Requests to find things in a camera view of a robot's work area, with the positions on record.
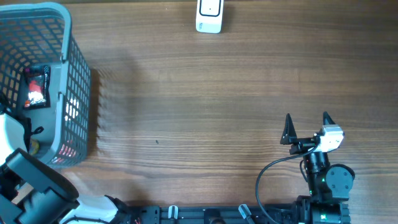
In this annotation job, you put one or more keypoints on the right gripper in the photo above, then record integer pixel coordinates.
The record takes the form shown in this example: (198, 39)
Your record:
(290, 136)

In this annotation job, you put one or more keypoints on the yellow capped bottle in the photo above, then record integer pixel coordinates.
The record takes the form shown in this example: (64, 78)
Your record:
(34, 147)

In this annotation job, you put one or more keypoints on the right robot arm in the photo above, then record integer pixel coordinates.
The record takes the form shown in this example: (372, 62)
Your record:
(329, 185)

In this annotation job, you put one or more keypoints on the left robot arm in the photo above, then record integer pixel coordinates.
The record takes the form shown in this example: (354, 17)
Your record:
(32, 192)

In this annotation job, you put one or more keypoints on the white barcode scanner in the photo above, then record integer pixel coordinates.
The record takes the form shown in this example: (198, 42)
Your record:
(209, 16)

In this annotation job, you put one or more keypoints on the black red snack packet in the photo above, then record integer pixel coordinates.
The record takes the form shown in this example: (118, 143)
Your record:
(38, 81)

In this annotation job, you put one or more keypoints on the grey plastic mesh basket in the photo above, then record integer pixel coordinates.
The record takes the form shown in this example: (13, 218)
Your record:
(33, 35)

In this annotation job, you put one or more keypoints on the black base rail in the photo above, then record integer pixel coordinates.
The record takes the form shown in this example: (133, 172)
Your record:
(214, 214)

